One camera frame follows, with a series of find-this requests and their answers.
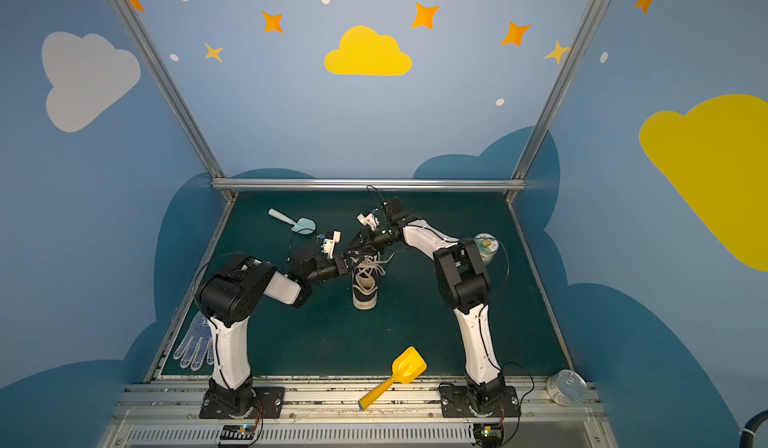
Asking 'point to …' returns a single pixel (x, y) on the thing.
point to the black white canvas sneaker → (365, 300)
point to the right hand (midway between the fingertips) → (351, 247)
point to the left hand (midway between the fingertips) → (364, 255)
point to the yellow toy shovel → (405, 369)
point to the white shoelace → (367, 266)
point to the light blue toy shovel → (304, 226)
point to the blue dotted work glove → (199, 341)
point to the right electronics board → (488, 435)
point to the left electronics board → (237, 432)
